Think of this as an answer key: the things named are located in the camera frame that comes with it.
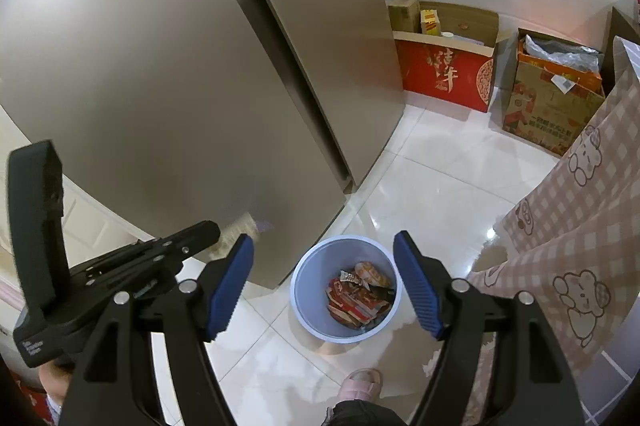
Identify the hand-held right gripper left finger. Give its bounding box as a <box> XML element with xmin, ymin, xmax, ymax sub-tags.
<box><xmin>59</xmin><ymin>233</ymin><xmax>254</xmax><ymax>426</ymax></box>

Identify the person's left forearm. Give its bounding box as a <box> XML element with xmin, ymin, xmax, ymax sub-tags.
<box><xmin>14</xmin><ymin>375</ymin><xmax>61</xmax><ymax>426</ymax></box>

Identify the red cardboard box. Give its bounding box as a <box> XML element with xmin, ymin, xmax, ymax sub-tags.
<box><xmin>389</xmin><ymin>1</ymin><xmax>500</xmax><ymax>114</ymax></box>

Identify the grey plastic bag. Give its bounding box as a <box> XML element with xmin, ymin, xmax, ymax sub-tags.
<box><xmin>522</xmin><ymin>35</ymin><xmax>601</xmax><ymax>75</ymax></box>

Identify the person's leg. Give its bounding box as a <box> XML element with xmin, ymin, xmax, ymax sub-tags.
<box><xmin>325</xmin><ymin>398</ymin><xmax>407</xmax><ymax>426</ymax></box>

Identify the pink bear print tablecloth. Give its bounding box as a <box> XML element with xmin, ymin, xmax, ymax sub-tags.
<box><xmin>425</xmin><ymin>36</ymin><xmax>640</xmax><ymax>426</ymax></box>

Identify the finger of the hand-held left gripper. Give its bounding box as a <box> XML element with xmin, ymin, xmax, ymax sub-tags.
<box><xmin>69</xmin><ymin>221</ymin><xmax>222</xmax><ymax>294</ymax></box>

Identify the yellow snack bag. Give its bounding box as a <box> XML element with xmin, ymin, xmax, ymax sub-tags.
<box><xmin>354</xmin><ymin>261</ymin><xmax>392</xmax><ymax>290</ymax></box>

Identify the pink slipper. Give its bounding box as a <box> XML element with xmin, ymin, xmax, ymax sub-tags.
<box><xmin>340</xmin><ymin>368</ymin><xmax>384</xmax><ymax>403</ymax></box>

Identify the yellow carton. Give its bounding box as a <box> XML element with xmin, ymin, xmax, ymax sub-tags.
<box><xmin>420</xmin><ymin>9</ymin><xmax>441</xmax><ymax>36</ymax></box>

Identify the light blue trash bin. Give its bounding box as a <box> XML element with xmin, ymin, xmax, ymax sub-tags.
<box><xmin>291</xmin><ymin>234</ymin><xmax>403</xmax><ymax>345</ymax></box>

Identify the small brown cardboard box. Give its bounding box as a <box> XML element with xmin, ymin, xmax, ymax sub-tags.
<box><xmin>388</xmin><ymin>0</ymin><xmax>421</xmax><ymax>35</ymax></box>

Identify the brown printed cardboard box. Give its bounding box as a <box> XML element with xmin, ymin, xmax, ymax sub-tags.
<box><xmin>501</xmin><ymin>28</ymin><xmax>607</xmax><ymax>157</ymax></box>

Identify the person's left hand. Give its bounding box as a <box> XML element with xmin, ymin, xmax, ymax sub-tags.
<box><xmin>39</xmin><ymin>362</ymin><xmax>72</xmax><ymax>408</ymax></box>

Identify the beige refrigerator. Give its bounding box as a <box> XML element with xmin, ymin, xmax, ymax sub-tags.
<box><xmin>0</xmin><ymin>0</ymin><xmax>407</xmax><ymax>293</ymax></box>

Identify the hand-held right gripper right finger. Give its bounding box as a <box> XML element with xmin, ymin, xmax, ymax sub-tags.
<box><xmin>392</xmin><ymin>231</ymin><xmax>586</xmax><ymax>426</ymax></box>

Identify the red paper bag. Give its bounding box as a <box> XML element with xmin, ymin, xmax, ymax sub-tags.
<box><xmin>327</xmin><ymin>278</ymin><xmax>392</xmax><ymax>328</ymax></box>

